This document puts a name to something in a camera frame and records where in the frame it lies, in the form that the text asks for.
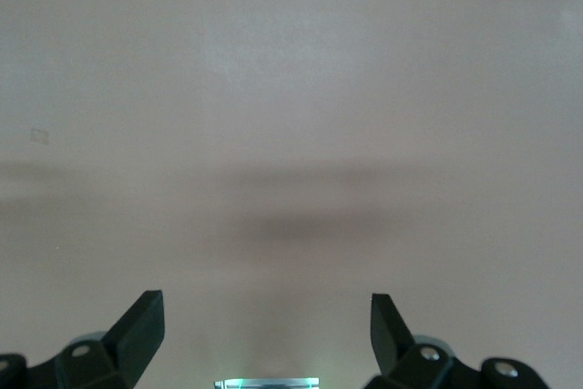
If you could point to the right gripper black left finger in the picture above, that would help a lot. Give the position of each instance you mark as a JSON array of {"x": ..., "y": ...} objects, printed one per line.
[{"x": 136, "y": 339}]

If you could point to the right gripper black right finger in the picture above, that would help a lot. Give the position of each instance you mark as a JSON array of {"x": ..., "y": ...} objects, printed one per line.
[{"x": 394, "y": 348}]

